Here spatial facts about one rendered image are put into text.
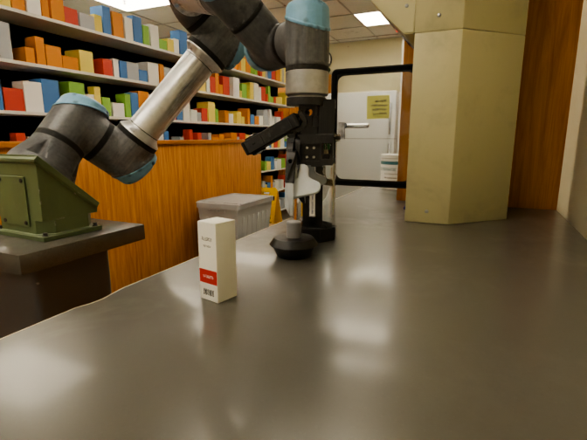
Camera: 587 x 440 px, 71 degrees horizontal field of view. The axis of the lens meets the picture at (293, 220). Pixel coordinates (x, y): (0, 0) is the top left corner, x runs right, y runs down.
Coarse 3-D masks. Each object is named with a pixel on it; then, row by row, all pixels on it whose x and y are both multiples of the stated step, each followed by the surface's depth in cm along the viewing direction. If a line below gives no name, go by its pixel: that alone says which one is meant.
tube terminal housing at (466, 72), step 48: (432, 0) 98; (480, 0) 96; (528, 0) 101; (432, 48) 100; (480, 48) 99; (432, 96) 101; (480, 96) 102; (432, 144) 103; (480, 144) 104; (432, 192) 106; (480, 192) 107
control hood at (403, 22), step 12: (372, 0) 103; (384, 0) 102; (396, 0) 101; (408, 0) 100; (384, 12) 102; (396, 12) 101; (408, 12) 100; (396, 24) 102; (408, 24) 101; (408, 36) 104
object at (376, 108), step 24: (408, 72) 131; (360, 96) 139; (384, 96) 136; (408, 96) 133; (360, 120) 141; (384, 120) 137; (408, 120) 134; (336, 144) 146; (360, 144) 142; (384, 144) 139; (408, 144) 135; (336, 168) 147; (360, 168) 144; (384, 168) 140
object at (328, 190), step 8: (328, 168) 85; (328, 176) 86; (328, 184) 86; (328, 192) 86; (296, 200) 88; (328, 200) 87; (296, 208) 88; (328, 208) 87; (296, 216) 89; (328, 216) 88; (328, 224) 88
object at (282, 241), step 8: (288, 224) 76; (296, 224) 75; (288, 232) 76; (296, 232) 76; (272, 240) 77; (280, 240) 75; (288, 240) 74; (296, 240) 74; (304, 240) 74; (312, 240) 76; (280, 248) 74; (288, 248) 73; (296, 248) 73; (304, 248) 73; (312, 248) 76; (280, 256) 75; (288, 256) 74; (296, 256) 74; (304, 256) 75
